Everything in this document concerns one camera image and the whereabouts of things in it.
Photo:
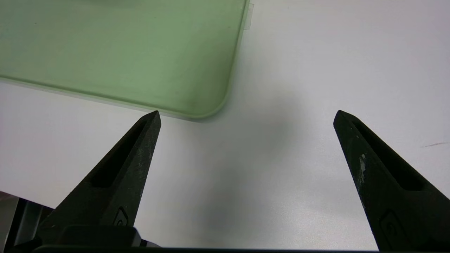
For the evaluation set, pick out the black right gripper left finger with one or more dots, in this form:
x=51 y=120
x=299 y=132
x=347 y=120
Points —
x=112 y=182

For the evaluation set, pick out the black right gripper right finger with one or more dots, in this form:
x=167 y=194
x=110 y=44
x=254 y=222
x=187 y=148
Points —
x=393 y=196

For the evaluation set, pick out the dark robot chassis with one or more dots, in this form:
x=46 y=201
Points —
x=24 y=218

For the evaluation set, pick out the light green plastic tray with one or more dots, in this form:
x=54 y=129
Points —
x=123 y=52

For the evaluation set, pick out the clear tape piece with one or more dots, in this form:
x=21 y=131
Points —
x=249 y=17

